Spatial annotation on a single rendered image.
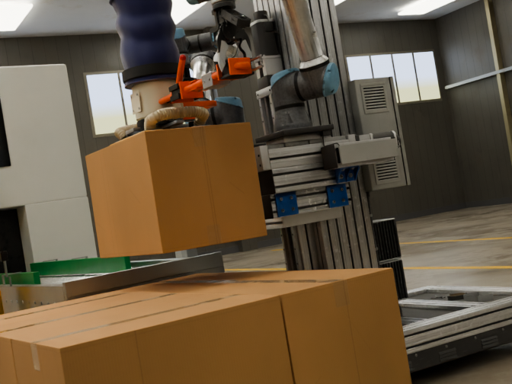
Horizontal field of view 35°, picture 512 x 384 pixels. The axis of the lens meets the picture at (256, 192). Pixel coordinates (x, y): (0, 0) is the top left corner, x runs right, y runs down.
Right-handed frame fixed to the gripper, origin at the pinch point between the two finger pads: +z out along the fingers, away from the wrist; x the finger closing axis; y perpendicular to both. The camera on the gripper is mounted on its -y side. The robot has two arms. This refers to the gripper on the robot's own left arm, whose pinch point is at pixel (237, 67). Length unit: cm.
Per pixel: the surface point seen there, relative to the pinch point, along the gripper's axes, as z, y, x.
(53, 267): 58, 282, -17
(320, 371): 89, -28, 6
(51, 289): 62, 112, 34
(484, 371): 119, 23, -103
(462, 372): 119, 30, -98
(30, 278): 58, 174, 26
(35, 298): 66, 135, 35
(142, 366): 76, -30, 56
